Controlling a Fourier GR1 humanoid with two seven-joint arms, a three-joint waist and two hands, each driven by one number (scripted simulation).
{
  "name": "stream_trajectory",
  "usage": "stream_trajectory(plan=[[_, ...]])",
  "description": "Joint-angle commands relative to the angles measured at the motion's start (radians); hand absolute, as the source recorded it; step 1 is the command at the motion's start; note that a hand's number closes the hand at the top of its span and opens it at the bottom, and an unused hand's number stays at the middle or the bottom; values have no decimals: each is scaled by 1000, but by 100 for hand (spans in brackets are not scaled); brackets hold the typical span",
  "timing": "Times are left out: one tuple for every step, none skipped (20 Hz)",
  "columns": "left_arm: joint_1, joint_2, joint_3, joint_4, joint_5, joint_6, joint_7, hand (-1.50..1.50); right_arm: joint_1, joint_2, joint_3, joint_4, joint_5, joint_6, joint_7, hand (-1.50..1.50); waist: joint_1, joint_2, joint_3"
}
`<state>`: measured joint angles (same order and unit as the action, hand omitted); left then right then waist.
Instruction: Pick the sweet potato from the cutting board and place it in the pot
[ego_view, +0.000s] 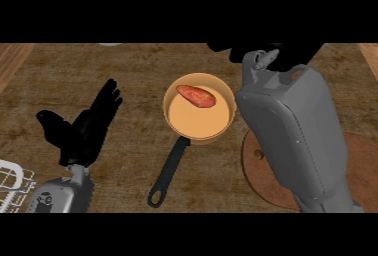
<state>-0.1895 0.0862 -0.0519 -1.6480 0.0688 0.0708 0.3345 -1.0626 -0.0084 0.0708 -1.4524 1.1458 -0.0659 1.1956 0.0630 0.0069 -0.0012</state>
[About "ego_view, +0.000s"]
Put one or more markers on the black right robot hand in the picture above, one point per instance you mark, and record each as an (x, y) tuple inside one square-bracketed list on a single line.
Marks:
[(275, 51)]

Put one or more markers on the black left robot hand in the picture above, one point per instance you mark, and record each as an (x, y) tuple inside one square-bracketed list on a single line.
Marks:
[(86, 133)]

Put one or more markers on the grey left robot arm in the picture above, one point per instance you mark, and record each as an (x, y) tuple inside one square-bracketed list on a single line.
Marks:
[(59, 195)]

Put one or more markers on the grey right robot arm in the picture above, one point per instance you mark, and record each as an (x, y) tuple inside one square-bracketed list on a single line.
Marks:
[(296, 133)]

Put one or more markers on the red sweet potato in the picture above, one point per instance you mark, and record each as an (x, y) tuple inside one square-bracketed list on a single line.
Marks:
[(197, 96)]

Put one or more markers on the round brown cutting board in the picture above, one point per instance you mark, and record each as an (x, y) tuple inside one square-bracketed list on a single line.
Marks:
[(362, 173)]

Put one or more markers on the white rounded object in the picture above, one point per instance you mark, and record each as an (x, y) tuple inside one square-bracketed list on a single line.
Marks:
[(110, 44)]

